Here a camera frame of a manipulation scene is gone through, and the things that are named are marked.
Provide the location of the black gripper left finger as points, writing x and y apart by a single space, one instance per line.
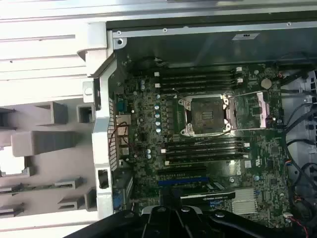
119 228

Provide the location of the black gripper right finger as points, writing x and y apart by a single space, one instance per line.
235 228

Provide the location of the silver CPU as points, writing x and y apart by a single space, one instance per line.
11 161

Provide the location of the CPU socket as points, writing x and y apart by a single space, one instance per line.
205 116

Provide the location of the silver finned heatsink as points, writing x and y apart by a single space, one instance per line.
244 202

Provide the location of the black graphics card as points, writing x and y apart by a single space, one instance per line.
210 197

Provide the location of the blue expansion slot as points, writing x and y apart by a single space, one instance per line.
183 182

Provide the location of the black RAM slot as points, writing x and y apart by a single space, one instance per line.
198 88
198 83
205 148
198 77
198 72
205 160
205 142
205 154

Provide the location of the green motherboard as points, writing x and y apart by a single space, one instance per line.
262 158

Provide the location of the black silver PC case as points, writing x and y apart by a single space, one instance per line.
102 148

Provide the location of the green RAM stick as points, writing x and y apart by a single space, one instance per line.
37 187

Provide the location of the thin metal locking lever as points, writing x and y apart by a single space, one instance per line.
218 134
175 91

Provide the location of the grey parts rack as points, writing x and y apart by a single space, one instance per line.
47 141

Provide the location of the silver drive cage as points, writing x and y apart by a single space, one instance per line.
292 106

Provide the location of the silver coin battery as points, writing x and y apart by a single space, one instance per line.
266 83

